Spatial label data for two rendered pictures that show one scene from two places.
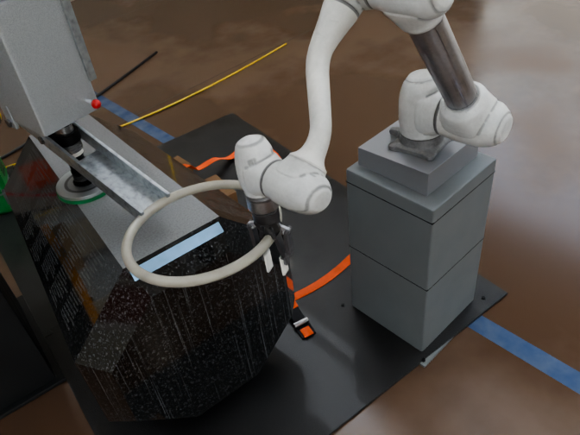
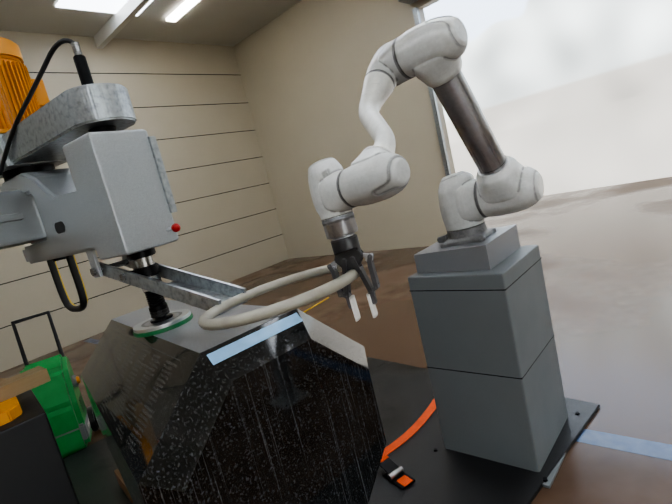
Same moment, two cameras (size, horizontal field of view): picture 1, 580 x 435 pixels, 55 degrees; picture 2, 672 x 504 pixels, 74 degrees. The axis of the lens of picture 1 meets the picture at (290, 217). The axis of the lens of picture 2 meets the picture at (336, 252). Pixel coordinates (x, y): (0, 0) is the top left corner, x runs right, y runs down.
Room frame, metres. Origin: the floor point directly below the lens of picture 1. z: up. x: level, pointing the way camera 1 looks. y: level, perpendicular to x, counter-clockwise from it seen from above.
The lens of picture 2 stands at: (0.00, 0.25, 1.25)
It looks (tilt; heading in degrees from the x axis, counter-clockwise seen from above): 9 degrees down; 353
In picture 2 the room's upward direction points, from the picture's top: 14 degrees counter-clockwise
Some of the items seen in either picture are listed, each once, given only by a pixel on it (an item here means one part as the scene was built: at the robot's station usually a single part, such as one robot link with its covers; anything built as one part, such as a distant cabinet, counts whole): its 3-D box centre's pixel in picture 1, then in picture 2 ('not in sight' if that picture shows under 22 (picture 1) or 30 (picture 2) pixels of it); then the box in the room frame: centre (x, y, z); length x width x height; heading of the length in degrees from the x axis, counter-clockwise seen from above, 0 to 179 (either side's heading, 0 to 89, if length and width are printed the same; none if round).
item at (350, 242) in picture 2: (267, 220); (347, 252); (1.19, 0.06, 1.05); 0.08 x 0.07 x 0.09; 61
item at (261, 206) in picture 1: (262, 198); (340, 227); (1.20, 0.07, 1.12); 0.09 x 0.09 x 0.06
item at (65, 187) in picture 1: (85, 181); (162, 320); (1.74, 0.73, 0.89); 0.21 x 0.21 x 0.01
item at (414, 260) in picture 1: (415, 241); (490, 350); (1.70, -0.51, 0.40); 0.50 x 0.50 x 0.80; 39
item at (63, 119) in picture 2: not in sight; (55, 141); (1.99, 0.99, 1.66); 0.96 x 0.25 x 0.17; 46
